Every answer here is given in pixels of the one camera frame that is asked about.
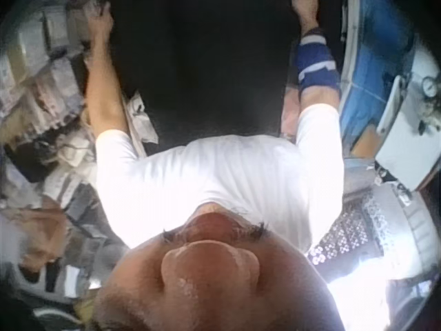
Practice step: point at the large black cloth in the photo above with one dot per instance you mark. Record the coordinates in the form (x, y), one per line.
(203, 65)

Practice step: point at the orange brown cloth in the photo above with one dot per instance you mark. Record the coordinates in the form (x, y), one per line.
(39, 234)

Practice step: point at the white sewing machine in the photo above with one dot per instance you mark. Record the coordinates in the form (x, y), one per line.
(404, 138)

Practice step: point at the person's right hand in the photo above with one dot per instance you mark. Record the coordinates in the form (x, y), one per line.
(305, 11)

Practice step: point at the round gauge dial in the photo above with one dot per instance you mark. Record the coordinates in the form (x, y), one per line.
(429, 86)

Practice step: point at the black white patterned cloth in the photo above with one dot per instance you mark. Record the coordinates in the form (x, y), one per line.
(344, 231)

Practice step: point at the grey white cloth piece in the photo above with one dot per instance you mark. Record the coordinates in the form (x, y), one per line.
(139, 119)

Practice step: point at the person's left hand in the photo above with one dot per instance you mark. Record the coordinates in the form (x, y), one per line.
(100, 27)

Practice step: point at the blue wrist brace white stripes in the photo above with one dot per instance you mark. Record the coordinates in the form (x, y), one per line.
(317, 63)

